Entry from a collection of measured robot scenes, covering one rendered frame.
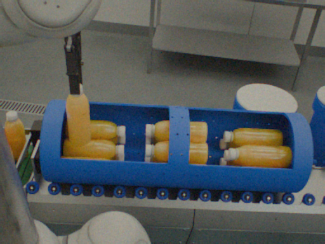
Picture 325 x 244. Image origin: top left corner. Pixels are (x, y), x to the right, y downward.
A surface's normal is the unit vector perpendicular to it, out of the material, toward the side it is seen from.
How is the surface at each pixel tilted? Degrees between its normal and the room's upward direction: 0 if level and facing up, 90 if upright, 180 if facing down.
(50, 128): 36
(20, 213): 88
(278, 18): 90
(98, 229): 7
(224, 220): 70
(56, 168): 88
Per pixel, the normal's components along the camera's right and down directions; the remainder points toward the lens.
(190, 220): 0.04, 0.29
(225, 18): -0.12, 0.58
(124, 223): 0.09, -0.82
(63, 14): 0.33, 0.32
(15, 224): 0.77, 0.41
